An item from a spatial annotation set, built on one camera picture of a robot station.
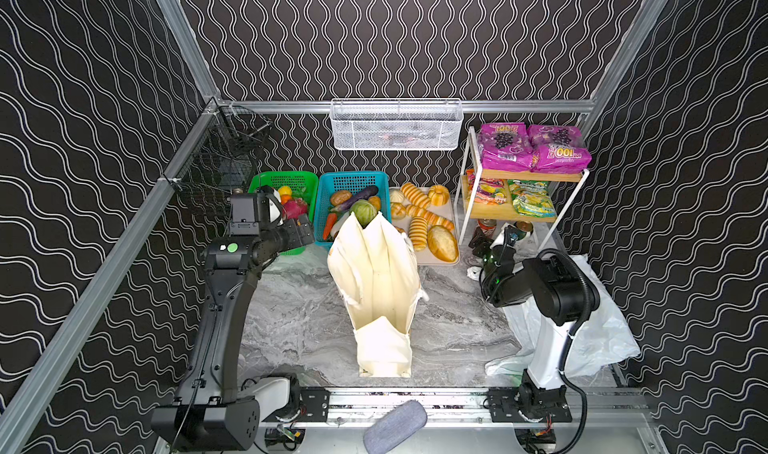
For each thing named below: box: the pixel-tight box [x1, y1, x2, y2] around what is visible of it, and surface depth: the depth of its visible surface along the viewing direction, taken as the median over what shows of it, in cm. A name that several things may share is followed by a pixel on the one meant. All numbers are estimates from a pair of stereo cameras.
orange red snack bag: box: [465, 168, 507, 205], surface depth 99 cm
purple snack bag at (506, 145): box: [479, 122, 534, 171], surface depth 82 cm
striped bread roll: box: [409, 216, 428, 251], surface depth 108 cm
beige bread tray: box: [390, 187, 460, 266], surface depth 112 cm
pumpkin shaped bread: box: [428, 184, 450, 207], surface depth 119 cm
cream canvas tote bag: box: [327, 211, 429, 378], surface depth 80 cm
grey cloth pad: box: [363, 399, 428, 454], surface depth 71 cm
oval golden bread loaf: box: [427, 225, 459, 263], surface depth 103 cm
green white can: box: [514, 220, 534, 235], surface depth 100 cm
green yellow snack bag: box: [508, 179, 557, 219], surface depth 97 cm
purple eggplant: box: [330, 185, 379, 212], surface depth 119 cm
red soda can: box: [477, 218, 497, 236], surface depth 100 cm
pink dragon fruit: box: [282, 197, 308, 220], surface depth 109 cm
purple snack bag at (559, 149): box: [527, 125, 592, 173], surface depth 78 cm
